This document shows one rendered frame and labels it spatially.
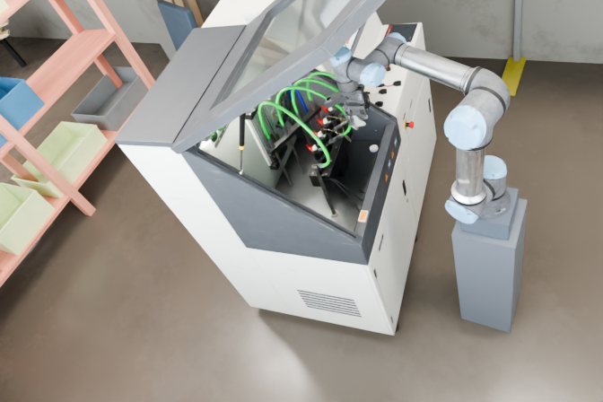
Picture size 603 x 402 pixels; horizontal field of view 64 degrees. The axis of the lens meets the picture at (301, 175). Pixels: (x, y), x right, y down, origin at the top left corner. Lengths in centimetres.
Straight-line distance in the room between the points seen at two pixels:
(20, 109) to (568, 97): 372
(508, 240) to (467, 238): 15
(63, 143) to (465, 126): 373
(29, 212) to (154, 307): 120
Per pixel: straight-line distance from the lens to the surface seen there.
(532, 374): 268
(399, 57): 166
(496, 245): 204
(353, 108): 179
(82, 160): 421
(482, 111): 144
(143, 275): 359
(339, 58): 166
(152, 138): 185
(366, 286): 222
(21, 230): 398
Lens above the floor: 253
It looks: 46 degrees down
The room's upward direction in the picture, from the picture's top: 24 degrees counter-clockwise
